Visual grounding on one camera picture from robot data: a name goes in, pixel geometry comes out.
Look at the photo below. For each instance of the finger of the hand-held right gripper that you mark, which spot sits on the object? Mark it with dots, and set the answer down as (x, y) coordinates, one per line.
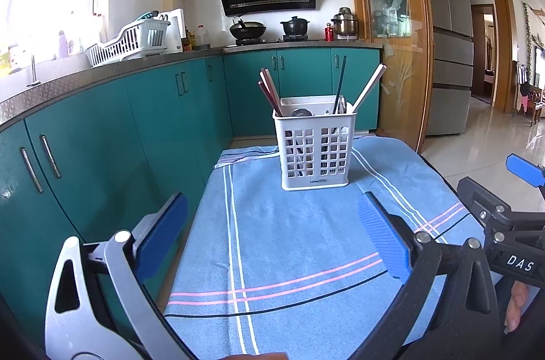
(528, 170)
(481, 202)

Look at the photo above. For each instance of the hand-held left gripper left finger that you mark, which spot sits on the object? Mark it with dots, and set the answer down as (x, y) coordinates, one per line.
(164, 232)

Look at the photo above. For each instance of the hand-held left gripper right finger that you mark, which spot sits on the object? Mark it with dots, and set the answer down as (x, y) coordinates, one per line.
(383, 236)

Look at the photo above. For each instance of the white plastic utensil basket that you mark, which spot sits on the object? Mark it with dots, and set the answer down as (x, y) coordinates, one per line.
(315, 183)

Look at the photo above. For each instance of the pale pink chopstick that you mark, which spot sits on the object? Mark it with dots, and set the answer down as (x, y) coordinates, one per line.
(365, 89)
(370, 85)

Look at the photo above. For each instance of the dark red chopstick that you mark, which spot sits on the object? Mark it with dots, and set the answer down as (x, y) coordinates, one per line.
(266, 94)
(271, 84)

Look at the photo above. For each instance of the person's right hand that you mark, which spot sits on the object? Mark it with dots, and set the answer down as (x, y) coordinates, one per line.
(517, 309)

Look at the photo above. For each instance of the person's left hand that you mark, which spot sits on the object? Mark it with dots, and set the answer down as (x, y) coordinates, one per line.
(255, 357)

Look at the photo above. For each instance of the wooden dining chairs with clothes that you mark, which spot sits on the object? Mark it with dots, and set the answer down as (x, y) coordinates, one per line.
(530, 100)

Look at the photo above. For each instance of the blue striped towel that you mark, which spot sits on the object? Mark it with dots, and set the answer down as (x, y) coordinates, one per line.
(298, 240)

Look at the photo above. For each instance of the green base cabinets long run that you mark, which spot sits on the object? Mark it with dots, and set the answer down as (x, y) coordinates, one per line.
(119, 138)

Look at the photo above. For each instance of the dark brown room door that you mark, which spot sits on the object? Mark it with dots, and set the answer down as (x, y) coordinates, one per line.
(483, 53)

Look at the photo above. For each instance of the grey refrigerator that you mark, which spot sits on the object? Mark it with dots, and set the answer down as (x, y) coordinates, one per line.
(447, 45)

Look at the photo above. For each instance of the green base cabinets under stove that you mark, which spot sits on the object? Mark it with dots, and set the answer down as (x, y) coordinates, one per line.
(255, 87)

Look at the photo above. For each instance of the grey kitchen countertop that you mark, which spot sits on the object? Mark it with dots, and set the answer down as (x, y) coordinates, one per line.
(127, 64)

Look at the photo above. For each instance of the dark sauce bottle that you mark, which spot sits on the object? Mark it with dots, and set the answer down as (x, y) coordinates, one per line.
(186, 43)

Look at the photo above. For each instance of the white dish rack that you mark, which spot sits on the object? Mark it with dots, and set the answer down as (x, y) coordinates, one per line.
(127, 43)

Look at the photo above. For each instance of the clear oil bottle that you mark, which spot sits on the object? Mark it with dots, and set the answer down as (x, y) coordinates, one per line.
(202, 37)

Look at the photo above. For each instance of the white cutting board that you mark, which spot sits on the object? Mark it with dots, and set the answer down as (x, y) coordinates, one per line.
(176, 28)

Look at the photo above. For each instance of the steel sink faucet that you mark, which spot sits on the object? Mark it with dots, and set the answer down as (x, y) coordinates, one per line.
(33, 70)

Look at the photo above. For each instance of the red bottle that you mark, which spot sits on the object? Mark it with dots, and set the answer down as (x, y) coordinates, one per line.
(329, 33)

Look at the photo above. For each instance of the purple bottle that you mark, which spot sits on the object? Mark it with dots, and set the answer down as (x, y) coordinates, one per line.
(63, 45)

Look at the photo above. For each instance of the stainless steel stock pot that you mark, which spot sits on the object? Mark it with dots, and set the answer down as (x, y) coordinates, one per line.
(345, 23)

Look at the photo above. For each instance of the black wok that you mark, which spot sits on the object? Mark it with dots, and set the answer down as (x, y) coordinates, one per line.
(248, 30)

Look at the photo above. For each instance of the gas stove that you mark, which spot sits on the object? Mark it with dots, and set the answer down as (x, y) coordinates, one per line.
(272, 40)

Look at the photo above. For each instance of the black cooking pot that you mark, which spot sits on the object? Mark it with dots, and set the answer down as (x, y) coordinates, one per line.
(294, 27)

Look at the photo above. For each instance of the leafy wall garland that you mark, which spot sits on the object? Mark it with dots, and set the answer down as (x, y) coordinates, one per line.
(529, 32)

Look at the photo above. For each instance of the wooden frame glass door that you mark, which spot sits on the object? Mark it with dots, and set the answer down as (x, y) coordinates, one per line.
(396, 45)

